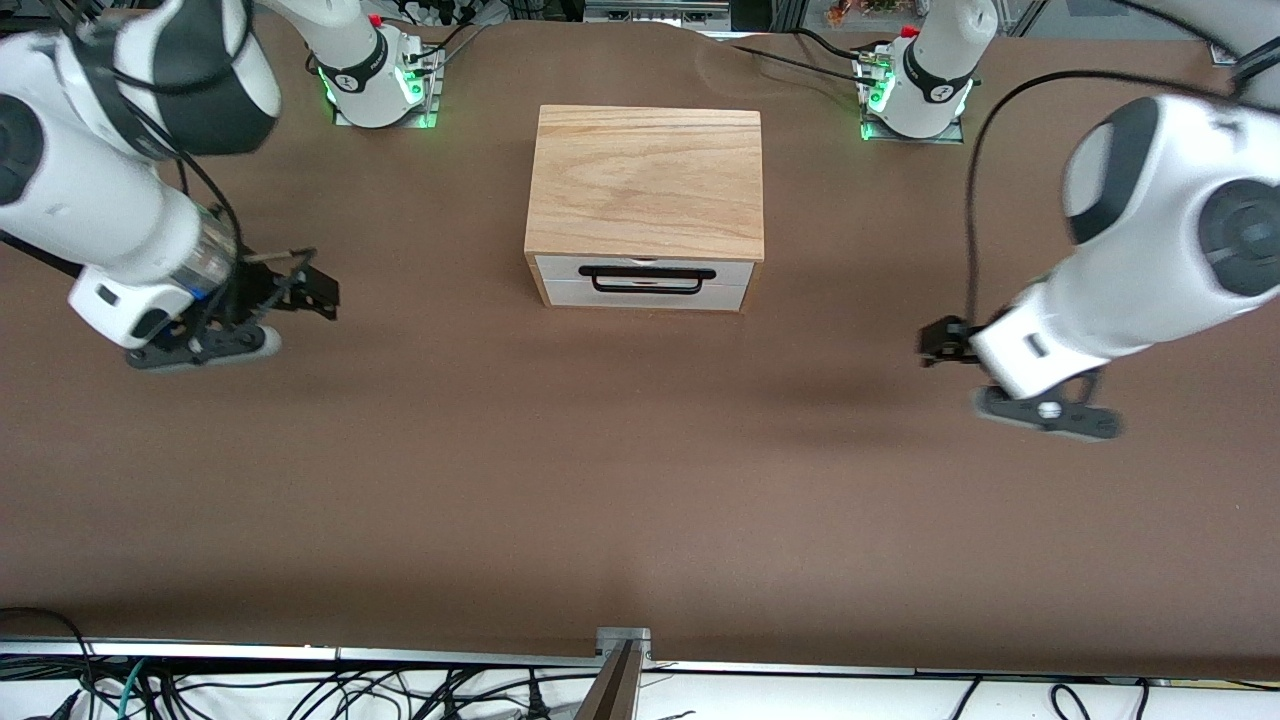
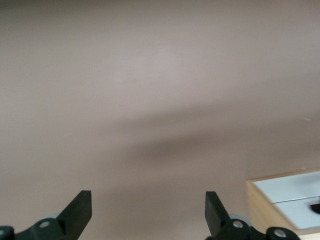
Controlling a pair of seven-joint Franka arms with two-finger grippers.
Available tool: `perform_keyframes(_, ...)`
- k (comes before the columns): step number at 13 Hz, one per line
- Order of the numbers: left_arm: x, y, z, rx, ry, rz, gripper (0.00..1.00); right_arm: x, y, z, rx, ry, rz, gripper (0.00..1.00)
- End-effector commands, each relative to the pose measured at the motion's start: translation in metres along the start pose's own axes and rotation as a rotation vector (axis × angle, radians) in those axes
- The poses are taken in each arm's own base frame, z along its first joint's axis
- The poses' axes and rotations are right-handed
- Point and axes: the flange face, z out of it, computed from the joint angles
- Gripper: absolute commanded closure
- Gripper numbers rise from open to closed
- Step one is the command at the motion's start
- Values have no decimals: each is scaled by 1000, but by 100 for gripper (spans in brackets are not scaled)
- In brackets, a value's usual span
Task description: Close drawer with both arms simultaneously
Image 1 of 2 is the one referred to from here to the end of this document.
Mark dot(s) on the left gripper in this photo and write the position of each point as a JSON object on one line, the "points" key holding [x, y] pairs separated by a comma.
{"points": [[948, 341]]}

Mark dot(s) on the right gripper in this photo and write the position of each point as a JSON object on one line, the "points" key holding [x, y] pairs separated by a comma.
{"points": [[262, 289]]}

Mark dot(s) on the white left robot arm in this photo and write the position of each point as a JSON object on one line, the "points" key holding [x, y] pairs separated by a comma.
{"points": [[1150, 250]]}

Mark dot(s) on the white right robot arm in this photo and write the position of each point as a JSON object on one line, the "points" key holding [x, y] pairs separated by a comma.
{"points": [[100, 210]]}

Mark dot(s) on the black ribbed vase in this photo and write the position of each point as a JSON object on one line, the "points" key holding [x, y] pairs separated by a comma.
{"points": [[30, 252]]}

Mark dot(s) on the light wooden cabinet box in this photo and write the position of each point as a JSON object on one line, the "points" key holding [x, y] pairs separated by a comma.
{"points": [[645, 180]]}

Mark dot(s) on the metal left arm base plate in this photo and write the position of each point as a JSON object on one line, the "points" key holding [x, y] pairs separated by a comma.
{"points": [[950, 135]]}

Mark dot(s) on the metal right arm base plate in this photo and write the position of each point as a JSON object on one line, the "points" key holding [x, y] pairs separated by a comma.
{"points": [[428, 95]]}

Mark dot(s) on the aluminium frame with electronics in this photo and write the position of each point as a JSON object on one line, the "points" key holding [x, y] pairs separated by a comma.
{"points": [[655, 12]]}

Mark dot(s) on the grey metal bracket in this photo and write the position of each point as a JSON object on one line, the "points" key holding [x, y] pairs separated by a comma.
{"points": [[623, 640]]}

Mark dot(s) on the dark camera mount post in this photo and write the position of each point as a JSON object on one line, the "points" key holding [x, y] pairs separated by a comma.
{"points": [[612, 695]]}

